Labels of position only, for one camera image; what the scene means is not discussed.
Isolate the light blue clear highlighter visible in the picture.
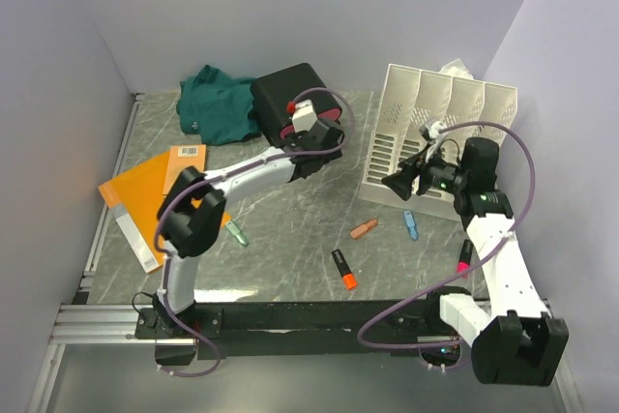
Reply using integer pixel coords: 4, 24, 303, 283
402, 211, 419, 241

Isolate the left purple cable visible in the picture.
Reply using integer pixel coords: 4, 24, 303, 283
153, 87, 356, 379

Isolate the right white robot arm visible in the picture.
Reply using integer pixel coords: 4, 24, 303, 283
381, 137, 569, 386

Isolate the green highlighter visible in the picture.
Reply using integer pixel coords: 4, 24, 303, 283
225, 221, 250, 247

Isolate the orange folder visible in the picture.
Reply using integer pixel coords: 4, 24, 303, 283
99, 150, 230, 273

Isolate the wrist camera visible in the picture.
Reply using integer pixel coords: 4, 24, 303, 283
419, 117, 447, 162
287, 100, 317, 133

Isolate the green cloth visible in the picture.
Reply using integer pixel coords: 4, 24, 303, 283
176, 66, 260, 146

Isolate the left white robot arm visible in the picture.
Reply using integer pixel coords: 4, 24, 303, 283
152, 118, 354, 338

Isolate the pink highlighter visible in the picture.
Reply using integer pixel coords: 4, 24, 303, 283
457, 239, 474, 279

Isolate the black base beam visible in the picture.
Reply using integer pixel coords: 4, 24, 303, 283
134, 286, 480, 361

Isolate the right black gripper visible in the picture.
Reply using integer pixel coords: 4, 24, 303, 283
380, 143, 468, 201

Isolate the white crumpled paper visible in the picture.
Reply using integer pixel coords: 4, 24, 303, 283
439, 59, 474, 79

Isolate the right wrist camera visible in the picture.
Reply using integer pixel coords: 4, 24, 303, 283
419, 117, 447, 162

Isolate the orange highlighter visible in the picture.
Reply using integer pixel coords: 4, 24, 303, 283
331, 249, 358, 290

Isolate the white file rack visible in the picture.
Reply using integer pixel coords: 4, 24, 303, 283
358, 64, 517, 221

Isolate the salmon clear highlighter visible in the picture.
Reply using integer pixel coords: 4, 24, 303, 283
350, 219, 378, 240

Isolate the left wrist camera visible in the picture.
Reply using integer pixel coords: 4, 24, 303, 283
287, 100, 317, 133

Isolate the black drawer organizer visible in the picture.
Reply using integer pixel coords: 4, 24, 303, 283
251, 63, 326, 149

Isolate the aluminium rail frame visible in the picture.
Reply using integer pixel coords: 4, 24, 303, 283
33, 91, 569, 412

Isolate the orange book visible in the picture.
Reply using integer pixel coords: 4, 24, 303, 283
162, 144, 207, 195

